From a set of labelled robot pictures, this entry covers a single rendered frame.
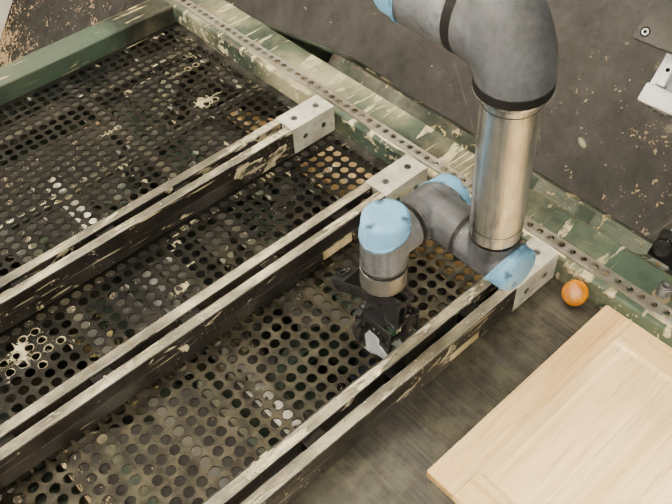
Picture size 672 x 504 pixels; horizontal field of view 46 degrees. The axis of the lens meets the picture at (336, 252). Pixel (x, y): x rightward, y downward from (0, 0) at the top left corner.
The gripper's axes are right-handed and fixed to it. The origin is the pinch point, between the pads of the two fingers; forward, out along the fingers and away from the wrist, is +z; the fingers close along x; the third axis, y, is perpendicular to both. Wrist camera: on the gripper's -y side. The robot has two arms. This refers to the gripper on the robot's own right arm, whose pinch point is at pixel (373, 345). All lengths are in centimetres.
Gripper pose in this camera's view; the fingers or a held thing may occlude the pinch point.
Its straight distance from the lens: 144.1
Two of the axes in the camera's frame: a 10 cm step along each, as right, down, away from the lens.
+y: 6.7, 5.4, -5.1
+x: 7.4, -5.2, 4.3
